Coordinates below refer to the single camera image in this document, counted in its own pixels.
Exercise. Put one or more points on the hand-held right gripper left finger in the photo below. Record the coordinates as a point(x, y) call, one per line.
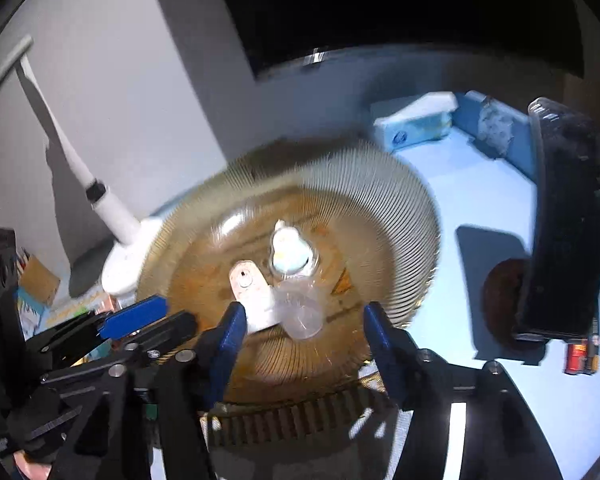
point(232, 332)

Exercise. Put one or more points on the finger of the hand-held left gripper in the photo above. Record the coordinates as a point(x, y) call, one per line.
point(170, 327)
point(130, 317)

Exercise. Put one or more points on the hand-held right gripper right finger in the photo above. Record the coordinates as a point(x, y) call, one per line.
point(379, 340)

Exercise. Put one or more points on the white key tag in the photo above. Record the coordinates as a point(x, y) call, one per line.
point(250, 290)

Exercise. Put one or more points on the small clear plastic cup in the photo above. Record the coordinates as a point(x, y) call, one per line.
point(302, 312)

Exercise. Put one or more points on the small white yellow figure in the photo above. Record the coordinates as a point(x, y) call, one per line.
point(287, 250)

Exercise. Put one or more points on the brown pencil holder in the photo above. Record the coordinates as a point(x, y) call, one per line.
point(40, 280)

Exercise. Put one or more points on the bundle of coloured pencils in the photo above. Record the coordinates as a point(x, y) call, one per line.
point(24, 259)

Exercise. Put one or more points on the patterned woven mat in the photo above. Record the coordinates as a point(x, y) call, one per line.
point(290, 415)

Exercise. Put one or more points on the white desk lamp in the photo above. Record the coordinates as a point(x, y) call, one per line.
point(115, 215)

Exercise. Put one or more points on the brown round object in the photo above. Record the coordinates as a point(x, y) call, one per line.
point(502, 295)

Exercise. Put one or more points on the red battery pack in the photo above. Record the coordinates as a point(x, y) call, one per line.
point(577, 360)

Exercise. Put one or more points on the black clear-edged case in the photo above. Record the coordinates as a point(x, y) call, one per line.
point(554, 235)

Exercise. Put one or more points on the blue white tissue packet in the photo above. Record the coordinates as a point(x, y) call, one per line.
point(409, 130)

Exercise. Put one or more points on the crumpled clear plastic wrap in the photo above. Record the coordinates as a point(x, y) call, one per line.
point(494, 127)

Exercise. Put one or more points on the dark monitor screen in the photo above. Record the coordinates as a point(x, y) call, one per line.
point(404, 5)

